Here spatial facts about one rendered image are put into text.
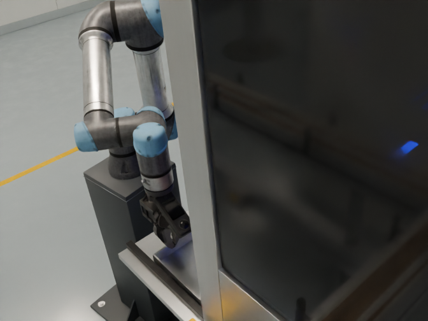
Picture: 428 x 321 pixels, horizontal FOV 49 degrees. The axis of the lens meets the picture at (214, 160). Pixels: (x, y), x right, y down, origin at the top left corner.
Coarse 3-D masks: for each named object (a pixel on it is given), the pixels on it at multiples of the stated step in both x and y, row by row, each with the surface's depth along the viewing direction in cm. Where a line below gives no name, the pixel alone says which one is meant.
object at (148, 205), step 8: (152, 192) 111; (160, 192) 111; (168, 192) 112; (144, 200) 119; (152, 200) 117; (144, 208) 119; (152, 208) 115; (144, 216) 121; (152, 216) 118; (160, 216) 114; (160, 224) 115; (168, 224) 117
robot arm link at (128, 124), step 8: (144, 112) 115; (152, 112) 115; (160, 112) 117; (120, 120) 113; (128, 120) 113; (136, 120) 112; (144, 120) 112; (152, 120) 112; (160, 120) 114; (120, 128) 112; (128, 128) 112; (120, 136) 112; (128, 136) 112; (128, 144) 114
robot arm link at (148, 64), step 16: (128, 0) 132; (144, 0) 131; (112, 16) 129; (128, 16) 130; (144, 16) 130; (160, 16) 131; (128, 32) 132; (144, 32) 133; (160, 32) 134; (144, 48) 137; (144, 64) 143; (160, 64) 146; (144, 80) 147; (160, 80) 149; (144, 96) 153; (160, 96) 153; (176, 128) 162
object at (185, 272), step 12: (180, 240) 126; (156, 252) 122; (168, 252) 125; (180, 252) 126; (192, 252) 126; (168, 264) 123; (180, 264) 123; (192, 264) 122; (180, 276) 119; (192, 276) 119; (192, 288) 116
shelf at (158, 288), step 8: (152, 232) 133; (144, 240) 131; (152, 240) 131; (144, 248) 128; (152, 248) 128; (160, 248) 128; (120, 256) 127; (128, 256) 127; (152, 256) 126; (128, 264) 124; (136, 264) 124; (136, 272) 122; (144, 272) 122; (144, 280) 120; (152, 280) 119; (152, 288) 117; (160, 288) 117; (160, 296) 115; (168, 296) 115; (168, 304) 113; (176, 304) 113; (184, 304) 112; (176, 312) 111; (184, 312) 111; (192, 312) 111; (184, 320) 109; (200, 320) 109
